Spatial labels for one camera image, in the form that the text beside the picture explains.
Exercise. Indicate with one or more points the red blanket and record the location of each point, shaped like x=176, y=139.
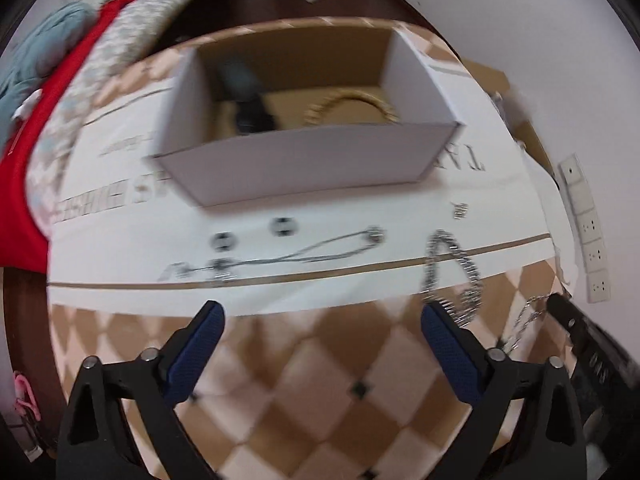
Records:
x=20, y=200

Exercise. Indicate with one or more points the white cardboard box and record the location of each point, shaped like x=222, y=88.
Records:
x=300, y=165

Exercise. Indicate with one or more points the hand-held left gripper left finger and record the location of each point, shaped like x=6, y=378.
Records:
x=197, y=355

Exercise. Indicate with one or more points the patterned quilt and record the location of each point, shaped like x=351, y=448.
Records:
x=125, y=35

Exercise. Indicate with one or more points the dark blurred object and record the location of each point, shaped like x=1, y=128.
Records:
x=247, y=105

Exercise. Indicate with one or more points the small silver earring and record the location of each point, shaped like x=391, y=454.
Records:
x=459, y=208

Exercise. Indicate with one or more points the white power strip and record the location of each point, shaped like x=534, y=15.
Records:
x=590, y=230

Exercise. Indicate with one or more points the teal blanket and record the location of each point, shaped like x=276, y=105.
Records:
x=50, y=35

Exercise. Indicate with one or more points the round stud earring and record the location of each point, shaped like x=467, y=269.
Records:
x=282, y=226
x=222, y=240

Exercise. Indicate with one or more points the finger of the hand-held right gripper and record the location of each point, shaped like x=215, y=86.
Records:
x=562, y=311

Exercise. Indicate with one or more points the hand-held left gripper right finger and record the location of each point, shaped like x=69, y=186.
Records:
x=445, y=345

